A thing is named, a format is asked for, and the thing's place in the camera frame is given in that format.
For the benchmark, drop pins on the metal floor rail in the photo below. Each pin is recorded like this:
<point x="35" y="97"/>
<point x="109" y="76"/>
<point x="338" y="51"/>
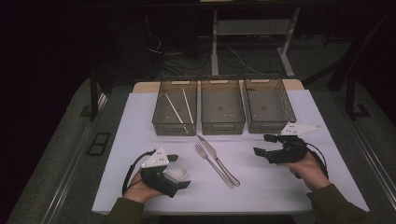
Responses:
<point x="67" y="180"/>
<point x="373" y="155"/>

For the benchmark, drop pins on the silver table knife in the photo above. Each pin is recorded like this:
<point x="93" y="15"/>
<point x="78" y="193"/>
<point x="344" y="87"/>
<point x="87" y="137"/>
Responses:
<point x="211" y="152"/>

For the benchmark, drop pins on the white metal desk frame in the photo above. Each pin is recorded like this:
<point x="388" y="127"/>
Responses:
<point x="255" y="27"/>

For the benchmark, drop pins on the person's right hand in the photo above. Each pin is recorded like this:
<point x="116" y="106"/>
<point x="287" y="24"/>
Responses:
<point x="308" y="172"/>

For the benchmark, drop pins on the silver fork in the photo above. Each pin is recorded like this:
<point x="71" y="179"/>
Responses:
<point x="214" y="166"/>

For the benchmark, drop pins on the smoky transparent plastic bin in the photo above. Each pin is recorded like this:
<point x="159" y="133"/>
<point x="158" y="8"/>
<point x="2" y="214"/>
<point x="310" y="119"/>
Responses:
<point x="221" y="107"/>
<point x="174" y="115"/>
<point x="268" y="105"/>

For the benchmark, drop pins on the person's left hand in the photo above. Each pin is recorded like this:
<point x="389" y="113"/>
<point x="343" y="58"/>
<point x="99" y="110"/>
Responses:
<point x="140" y="193"/>

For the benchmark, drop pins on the white ceramic spoon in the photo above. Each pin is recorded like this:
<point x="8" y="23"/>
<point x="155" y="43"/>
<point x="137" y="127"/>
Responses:
<point x="178" y="172"/>

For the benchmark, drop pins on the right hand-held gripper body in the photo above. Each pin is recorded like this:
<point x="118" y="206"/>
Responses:
<point x="288" y="151"/>

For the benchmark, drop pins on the white table mat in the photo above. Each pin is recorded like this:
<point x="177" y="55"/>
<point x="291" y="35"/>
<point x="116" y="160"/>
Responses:
<point x="264" y="196"/>

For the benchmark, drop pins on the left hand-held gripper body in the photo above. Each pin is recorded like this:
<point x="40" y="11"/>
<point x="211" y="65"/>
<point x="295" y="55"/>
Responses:
<point x="155" y="161"/>

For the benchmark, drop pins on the black metal stand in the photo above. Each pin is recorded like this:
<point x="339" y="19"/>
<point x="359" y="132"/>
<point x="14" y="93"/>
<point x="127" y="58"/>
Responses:
<point x="351" y="96"/>
<point x="93" y="99"/>

